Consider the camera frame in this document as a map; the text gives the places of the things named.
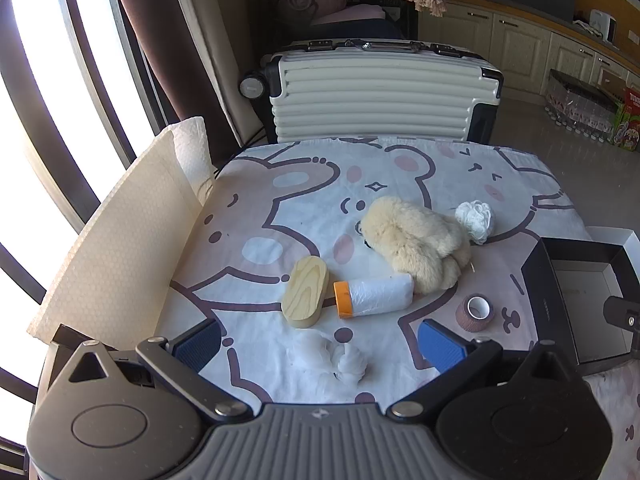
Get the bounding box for oval wooden block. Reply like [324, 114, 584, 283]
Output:
[281, 255, 330, 329]

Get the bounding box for white paper towel sheet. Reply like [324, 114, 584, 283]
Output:
[27, 127, 203, 346]

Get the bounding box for white yarn pompom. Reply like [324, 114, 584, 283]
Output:
[455, 201, 496, 246]

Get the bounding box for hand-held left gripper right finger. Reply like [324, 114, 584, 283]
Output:
[387, 317, 583, 418]

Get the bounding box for shrink-wrapped bottle pack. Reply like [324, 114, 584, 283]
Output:
[544, 69, 628, 143]

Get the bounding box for white bubble wrap sheet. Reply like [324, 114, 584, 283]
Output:
[170, 116, 217, 206]

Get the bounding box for beige fluffy plush keychain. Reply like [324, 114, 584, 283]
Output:
[355, 196, 473, 295]

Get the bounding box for cream ribbed suitcase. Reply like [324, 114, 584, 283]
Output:
[240, 39, 505, 143]

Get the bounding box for brown tape roll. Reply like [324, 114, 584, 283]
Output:
[455, 294, 496, 333]

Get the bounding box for green drink carton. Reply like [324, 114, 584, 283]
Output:
[610, 104, 640, 153]

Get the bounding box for white box lid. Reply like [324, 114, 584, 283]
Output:
[585, 226, 637, 247]

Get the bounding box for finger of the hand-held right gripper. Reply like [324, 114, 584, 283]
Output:
[603, 295, 640, 346]

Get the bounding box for small white appliance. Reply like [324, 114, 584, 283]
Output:
[587, 9, 618, 41]

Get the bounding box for cream kitchen cabinets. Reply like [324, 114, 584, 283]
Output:
[417, 0, 640, 96]

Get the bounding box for bear printed blanket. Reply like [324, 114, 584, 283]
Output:
[152, 135, 640, 480]

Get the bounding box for black cardboard box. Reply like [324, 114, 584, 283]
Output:
[521, 236, 640, 376]

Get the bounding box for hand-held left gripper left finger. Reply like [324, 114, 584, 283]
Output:
[52, 319, 253, 423]

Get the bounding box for dark window frame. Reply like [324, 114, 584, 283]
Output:
[0, 0, 166, 461]

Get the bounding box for white bag roll orange cap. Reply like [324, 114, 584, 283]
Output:
[333, 274, 415, 319]

